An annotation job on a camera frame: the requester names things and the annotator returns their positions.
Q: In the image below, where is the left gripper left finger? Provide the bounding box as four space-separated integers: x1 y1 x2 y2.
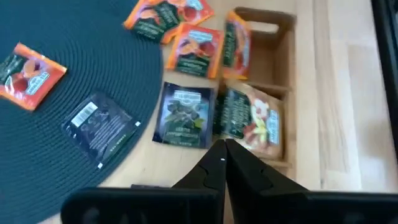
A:
172 139 228 224

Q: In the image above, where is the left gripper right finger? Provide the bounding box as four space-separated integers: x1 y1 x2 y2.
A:
226 139 307 224

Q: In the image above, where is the beige fruit tea bag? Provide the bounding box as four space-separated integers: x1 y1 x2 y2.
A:
213 80 285 161

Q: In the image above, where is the orange peach tea bag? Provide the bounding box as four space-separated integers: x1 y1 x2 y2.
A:
160 26 181 45
0 42 68 112
165 22 226 80
123 0 216 42
221 10 252 80

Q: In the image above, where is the wooden three-compartment tea box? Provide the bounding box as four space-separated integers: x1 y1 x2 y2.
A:
217 6 297 181

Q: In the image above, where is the dark blue blackcurrant tea bag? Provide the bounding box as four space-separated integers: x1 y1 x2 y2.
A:
152 81 216 150
60 91 142 170

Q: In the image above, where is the round dark woven placemat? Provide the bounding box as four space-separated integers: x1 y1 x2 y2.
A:
0 0 164 224

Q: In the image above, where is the black aluminium table frame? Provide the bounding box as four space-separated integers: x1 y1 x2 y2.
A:
371 0 398 153

